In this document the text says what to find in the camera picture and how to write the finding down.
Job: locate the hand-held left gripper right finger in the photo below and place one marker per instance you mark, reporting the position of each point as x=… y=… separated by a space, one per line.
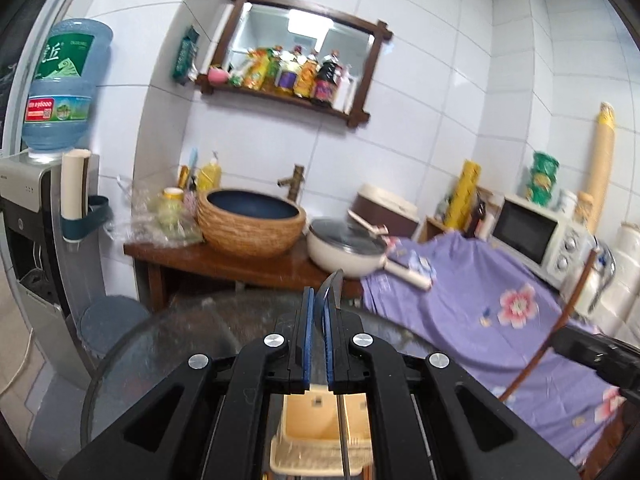
x=330 y=350

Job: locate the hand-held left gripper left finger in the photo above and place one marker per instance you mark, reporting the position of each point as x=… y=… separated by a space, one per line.
x=306 y=340

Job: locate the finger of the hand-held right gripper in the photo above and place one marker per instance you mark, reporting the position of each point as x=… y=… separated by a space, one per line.
x=575 y=347

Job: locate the brown wooden chopstick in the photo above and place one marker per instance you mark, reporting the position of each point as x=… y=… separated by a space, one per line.
x=530 y=360

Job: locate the black chopstick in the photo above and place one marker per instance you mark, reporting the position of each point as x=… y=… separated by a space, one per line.
x=334 y=285

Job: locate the cream plastic utensil holder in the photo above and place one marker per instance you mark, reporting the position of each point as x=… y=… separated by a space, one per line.
x=310 y=425

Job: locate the white paper rolls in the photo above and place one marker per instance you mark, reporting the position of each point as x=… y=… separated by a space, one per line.
x=622 y=280

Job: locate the cream pan with glass lid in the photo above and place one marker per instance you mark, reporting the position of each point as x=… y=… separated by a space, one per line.
x=340 y=255

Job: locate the purple floral cloth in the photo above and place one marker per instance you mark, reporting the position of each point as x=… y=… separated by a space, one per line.
x=475 y=340

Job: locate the round glass table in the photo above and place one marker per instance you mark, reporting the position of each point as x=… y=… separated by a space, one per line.
x=200 y=320

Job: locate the white microwave oven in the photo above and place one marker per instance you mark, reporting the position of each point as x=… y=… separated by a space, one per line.
x=530 y=235

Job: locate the woven pattern wash basin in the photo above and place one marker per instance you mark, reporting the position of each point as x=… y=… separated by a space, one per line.
x=250 y=232

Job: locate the white rice spoon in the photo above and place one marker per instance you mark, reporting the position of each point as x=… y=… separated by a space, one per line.
x=367 y=222

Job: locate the wooden counter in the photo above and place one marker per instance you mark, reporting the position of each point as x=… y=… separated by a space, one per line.
x=200 y=260

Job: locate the white jar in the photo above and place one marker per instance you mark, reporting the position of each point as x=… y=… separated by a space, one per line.
x=567 y=202

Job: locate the brown and cream rice cooker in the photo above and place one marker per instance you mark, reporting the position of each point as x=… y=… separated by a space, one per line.
x=382 y=207

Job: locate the bamboo style faucet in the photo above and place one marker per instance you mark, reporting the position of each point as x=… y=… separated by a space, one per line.
x=295 y=182

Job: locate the wooden box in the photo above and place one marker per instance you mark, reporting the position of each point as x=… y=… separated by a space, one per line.
x=432 y=227

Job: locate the brown glass bottle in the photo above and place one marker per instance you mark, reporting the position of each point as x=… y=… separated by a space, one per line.
x=480 y=217

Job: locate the stack of green noodle cups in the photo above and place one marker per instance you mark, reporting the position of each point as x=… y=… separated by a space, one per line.
x=542 y=177

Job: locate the tall yellow box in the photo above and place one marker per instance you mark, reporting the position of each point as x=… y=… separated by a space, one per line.
x=462 y=195

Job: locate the tall cardboard roll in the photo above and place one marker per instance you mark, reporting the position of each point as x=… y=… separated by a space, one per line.
x=602 y=160

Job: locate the yellow soap bottle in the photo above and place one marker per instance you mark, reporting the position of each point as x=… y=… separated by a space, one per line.
x=210 y=175

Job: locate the yellow cup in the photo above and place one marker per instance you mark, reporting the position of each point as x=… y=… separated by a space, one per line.
x=171 y=205

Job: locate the grey round stool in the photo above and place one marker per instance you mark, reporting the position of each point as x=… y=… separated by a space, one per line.
x=112 y=322

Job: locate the clear plastic bags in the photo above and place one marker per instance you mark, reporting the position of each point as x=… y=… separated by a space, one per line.
x=145 y=220

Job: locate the teal cup holder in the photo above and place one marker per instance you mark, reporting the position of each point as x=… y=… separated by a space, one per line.
x=95 y=217

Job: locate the white bottle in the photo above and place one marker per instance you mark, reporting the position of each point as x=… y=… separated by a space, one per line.
x=345 y=90

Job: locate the dark sauce bottle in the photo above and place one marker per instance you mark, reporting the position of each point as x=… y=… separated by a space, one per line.
x=326 y=82

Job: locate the yellow label bottle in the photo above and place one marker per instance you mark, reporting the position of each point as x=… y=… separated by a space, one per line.
x=306 y=77

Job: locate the purple label bottle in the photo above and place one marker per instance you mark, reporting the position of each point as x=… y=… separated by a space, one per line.
x=287 y=77

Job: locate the yellow green oil bottle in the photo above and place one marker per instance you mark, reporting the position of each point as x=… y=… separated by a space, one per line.
x=274 y=72

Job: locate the yellow oil packet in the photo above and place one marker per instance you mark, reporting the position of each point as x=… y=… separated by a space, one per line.
x=256 y=70

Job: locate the white paper cup tube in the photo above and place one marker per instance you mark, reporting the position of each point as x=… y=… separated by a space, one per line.
x=74 y=185

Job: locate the pink bowl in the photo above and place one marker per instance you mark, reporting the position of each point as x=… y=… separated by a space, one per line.
x=217 y=75

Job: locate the grey water dispenser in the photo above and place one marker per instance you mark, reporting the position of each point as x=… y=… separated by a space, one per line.
x=30 y=240

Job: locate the green packet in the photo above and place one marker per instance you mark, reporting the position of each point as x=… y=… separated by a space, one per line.
x=185 y=57

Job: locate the wooden framed mirror shelf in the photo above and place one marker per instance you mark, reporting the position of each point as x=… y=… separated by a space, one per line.
x=235 y=30

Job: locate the blue water bottle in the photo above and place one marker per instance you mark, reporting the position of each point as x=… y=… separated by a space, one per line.
x=62 y=85

